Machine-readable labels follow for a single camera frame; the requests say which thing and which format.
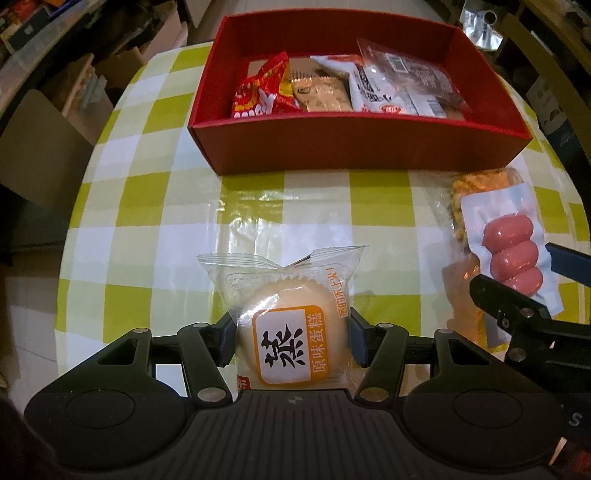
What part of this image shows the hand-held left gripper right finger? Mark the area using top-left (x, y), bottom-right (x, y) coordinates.
top-left (349, 307), bottom-right (497, 404)

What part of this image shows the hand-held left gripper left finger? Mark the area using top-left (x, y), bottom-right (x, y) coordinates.
top-left (95, 311), bottom-right (239, 405)

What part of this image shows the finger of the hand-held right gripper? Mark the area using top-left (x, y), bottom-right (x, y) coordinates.
top-left (468, 274), bottom-right (554, 335)
top-left (544, 241), bottom-right (591, 281)

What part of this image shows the pink sausage packet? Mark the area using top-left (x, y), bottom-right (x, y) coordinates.
top-left (460, 182), bottom-right (565, 320)

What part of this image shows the steamed cake packet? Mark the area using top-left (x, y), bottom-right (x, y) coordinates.
top-left (197, 244), bottom-right (370, 400)

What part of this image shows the fried crispy snack packet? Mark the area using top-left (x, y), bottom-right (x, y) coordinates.
top-left (434, 167), bottom-right (532, 349)

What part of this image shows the red cardboard box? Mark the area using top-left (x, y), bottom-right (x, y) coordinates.
top-left (187, 13), bottom-right (533, 177)

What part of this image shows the clear packet with printed label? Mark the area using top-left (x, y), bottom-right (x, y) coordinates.
top-left (357, 37), bottom-right (472, 119)

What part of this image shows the red snack packet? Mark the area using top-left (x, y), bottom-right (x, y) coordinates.
top-left (231, 52), bottom-right (302, 119)

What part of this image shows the large white snack bag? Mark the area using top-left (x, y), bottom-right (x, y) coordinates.
top-left (309, 54), bottom-right (419, 114)

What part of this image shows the golden snack packet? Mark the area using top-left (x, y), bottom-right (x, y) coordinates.
top-left (290, 75), bottom-right (354, 113)

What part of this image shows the green white checked tablecloth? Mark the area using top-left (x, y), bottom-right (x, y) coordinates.
top-left (54, 42), bottom-right (591, 418)

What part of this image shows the wooden chair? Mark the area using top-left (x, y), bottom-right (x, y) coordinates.
top-left (498, 0), bottom-right (591, 118)

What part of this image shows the silver foil bag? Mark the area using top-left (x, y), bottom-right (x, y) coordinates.
top-left (461, 6), bottom-right (505, 52)

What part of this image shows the large flat cardboard box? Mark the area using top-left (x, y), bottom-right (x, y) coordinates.
top-left (0, 89), bottom-right (95, 210)

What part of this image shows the small cardboard box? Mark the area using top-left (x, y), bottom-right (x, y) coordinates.
top-left (92, 45), bottom-right (145, 109)

